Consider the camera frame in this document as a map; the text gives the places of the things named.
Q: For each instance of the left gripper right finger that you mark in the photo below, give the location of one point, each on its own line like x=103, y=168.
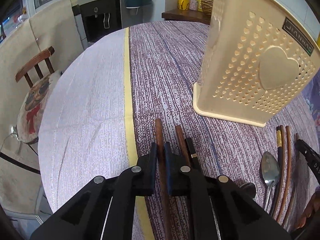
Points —
x=171, y=170

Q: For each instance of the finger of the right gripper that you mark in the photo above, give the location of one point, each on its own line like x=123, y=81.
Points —
x=304, y=148

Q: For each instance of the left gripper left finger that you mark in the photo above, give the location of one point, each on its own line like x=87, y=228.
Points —
x=150, y=161

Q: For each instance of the brown wooden chopstick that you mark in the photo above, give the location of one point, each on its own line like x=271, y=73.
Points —
x=162, y=178
x=182, y=144

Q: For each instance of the black gold decorated chopstick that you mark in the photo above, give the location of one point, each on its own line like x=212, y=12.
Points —
x=281, y=164

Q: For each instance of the reddish brown chopstick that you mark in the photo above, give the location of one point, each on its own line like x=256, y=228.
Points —
x=287, y=174

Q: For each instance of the steel spoon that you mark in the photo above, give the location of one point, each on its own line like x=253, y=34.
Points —
x=270, y=171

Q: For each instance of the dark brown chopstick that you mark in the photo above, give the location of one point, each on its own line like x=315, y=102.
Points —
x=294, y=177

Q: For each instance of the black chopstick gold band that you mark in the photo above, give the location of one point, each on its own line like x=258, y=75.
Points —
x=193, y=158

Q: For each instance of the right hand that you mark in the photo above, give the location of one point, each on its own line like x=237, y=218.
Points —
x=312, y=206

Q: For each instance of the purple floral cloth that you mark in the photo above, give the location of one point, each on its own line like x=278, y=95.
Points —
x=311, y=94

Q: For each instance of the purple striped tablecloth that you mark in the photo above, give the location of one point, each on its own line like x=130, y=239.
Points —
x=99, y=122

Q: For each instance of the beige plastic utensil holder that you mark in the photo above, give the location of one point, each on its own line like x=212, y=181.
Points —
x=258, y=58

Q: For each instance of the dog print seat cushion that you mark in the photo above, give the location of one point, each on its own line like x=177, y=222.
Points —
x=32, y=109

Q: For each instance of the dark wooden counter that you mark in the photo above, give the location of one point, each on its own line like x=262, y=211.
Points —
x=186, y=15

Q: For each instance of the wooden chair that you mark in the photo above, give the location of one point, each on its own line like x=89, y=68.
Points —
x=34, y=63

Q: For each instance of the small patterned pump bottle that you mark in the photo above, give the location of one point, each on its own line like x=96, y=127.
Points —
x=193, y=5

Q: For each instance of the yellow mug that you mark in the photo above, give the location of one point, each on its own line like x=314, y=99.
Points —
x=183, y=4

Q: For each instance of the water dispenser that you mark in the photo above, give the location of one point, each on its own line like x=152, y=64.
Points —
x=100, y=18

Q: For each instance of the woven basin sink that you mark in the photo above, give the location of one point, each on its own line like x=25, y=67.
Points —
x=207, y=7

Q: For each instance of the teal towel holder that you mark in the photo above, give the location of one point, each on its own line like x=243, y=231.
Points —
x=133, y=4

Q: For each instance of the beige cloth cover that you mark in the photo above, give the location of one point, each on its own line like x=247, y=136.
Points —
x=54, y=26

